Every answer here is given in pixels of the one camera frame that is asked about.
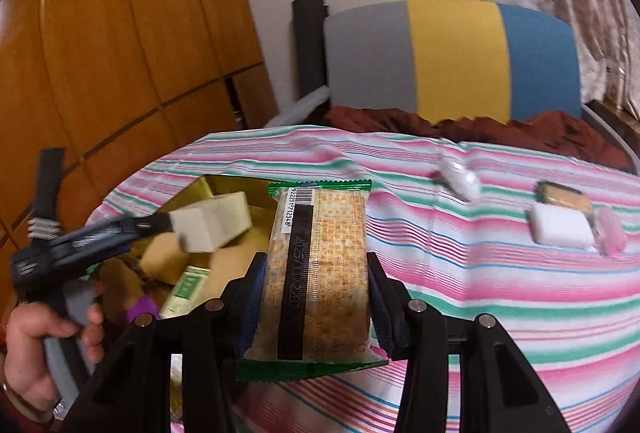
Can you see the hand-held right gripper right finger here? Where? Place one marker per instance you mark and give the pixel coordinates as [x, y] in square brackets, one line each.
[387, 323]

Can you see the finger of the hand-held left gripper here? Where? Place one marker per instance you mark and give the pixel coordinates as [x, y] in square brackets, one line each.
[147, 225]

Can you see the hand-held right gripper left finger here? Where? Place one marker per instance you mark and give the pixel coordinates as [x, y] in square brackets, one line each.
[250, 308]

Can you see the cream foam block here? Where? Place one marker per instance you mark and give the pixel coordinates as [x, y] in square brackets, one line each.
[215, 220]

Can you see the green cracker packet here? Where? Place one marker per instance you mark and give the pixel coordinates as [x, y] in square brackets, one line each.
[325, 263]

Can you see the gold tin box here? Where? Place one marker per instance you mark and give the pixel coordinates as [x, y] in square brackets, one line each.
[225, 185]

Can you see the person's left hand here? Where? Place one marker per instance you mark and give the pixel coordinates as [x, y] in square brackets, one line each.
[25, 353]

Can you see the green white snack packet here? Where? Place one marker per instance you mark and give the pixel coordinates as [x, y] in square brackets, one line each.
[187, 285]

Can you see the purple snack packet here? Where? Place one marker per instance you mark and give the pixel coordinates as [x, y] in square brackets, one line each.
[142, 308]

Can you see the striped tablecloth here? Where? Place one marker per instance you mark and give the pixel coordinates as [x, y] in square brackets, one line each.
[475, 288]

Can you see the white plastic packet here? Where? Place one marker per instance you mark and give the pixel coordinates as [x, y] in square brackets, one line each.
[460, 178]

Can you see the wooden wardrobe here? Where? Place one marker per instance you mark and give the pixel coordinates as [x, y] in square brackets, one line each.
[125, 38]

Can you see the white foam block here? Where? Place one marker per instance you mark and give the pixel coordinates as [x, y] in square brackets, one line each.
[562, 225]

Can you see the maroon cloth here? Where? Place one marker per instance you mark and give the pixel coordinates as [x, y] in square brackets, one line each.
[390, 120]

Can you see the brown biscuit packet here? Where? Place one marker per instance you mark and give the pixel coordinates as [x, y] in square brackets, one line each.
[565, 195]

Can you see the black rolled mat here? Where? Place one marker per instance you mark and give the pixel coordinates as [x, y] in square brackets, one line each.
[307, 48]

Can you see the pink plastic packet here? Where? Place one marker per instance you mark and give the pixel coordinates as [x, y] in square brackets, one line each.
[610, 233]

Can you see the grey yellow blue chair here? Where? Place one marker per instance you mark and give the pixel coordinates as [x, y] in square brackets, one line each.
[450, 58]

